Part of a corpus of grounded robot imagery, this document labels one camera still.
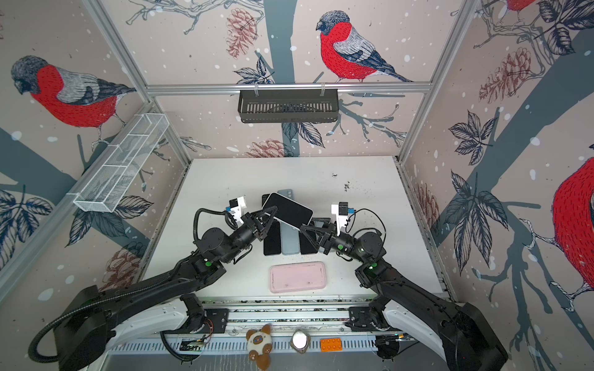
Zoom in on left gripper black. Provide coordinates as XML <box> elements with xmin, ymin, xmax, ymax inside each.
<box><xmin>220</xmin><ymin>205</ymin><xmax>276</xmax><ymax>265</ymax></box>

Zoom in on blue phone black screen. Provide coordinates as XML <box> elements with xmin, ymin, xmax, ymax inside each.
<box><xmin>263</xmin><ymin>221</ymin><xmax>282</xmax><ymax>256</ymax></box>

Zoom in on light blue phone case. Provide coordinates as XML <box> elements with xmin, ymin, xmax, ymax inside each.
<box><xmin>278</xmin><ymin>189</ymin><xmax>293</xmax><ymax>198</ymax></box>
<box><xmin>311</xmin><ymin>217</ymin><xmax>331</xmax><ymax>228</ymax></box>
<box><xmin>280</xmin><ymin>224</ymin><xmax>300</xmax><ymax>255</ymax></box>

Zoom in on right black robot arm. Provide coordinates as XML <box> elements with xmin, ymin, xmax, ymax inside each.
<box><xmin>300</xmin><ymin>224</ymin><xmax>509</xmax><ymax>370</ymax></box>

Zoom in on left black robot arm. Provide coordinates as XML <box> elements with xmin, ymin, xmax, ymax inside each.
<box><xmin>28</xmin><ymin>207</ymin><xmax>278</xmax><ymax>370</ymax></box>

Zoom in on pink phone case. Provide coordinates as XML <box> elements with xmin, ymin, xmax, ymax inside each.
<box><xmin>269</xmin><ymin>261</ymin><xmax>326</xmax><ymax>294</ymax></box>

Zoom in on orange block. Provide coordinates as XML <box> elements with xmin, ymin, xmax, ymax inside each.
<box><xmin>320</xmin><ymin>338</ymin><xmax>343</xmax><ymax>352</ymax></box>

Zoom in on brown white plush toy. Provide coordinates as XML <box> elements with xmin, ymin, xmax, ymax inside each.
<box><xmin>246</xmin><ymin>324</ymin><xmax>272</xmax><ymax>370</ymax></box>

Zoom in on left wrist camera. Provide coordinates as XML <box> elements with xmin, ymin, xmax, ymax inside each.
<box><xmin>226</xmin><ymin>196</ymin><xmax>247</xmax><ymax>228</ymax></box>

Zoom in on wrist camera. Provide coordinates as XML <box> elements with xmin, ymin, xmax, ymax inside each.
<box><xmin>331</xmin><ymin>202</ymin><xmax>354</xmax><ymax>235</ymax></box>
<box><xmin>226</xmin><ymin>196</ymin><xmax>247</xmax><ymax>228</ymax></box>

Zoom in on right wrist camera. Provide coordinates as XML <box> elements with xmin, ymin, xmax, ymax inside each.
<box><xmin>331</xmin><ymin>202</ymin><xmax>354</xmax><ymax>235</ymax></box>

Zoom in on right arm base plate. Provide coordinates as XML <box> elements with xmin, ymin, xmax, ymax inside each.
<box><xmin>344</xmin><ymin>306</ymin><xmax>387</xmax><ymax>332</ymax></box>

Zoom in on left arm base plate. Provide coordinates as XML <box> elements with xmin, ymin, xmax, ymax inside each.
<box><xmin>187</xmin><ymin>308</ymin><xmax>229</xmax><ymax>335</ymax></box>

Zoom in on black wire wall basket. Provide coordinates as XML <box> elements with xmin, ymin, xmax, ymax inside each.
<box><xmin>238</xmin><ymin>89</ymin><xmax>340</xmax><ymax>124</ymax></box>

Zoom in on white wire wall basket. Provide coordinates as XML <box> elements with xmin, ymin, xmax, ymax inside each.
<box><xmin>74</xmin><ymin>113</ymin><xmax>170</xmax><ymax>213</ymax></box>

